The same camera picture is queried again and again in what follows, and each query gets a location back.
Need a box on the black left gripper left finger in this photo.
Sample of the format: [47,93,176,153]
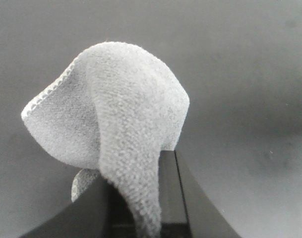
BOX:
[22,171,136,238]

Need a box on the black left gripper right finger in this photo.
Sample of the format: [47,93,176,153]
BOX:
[159,151,238,238]

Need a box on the gray cloth with purple side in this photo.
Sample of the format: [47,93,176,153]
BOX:
[21,42,189,238]

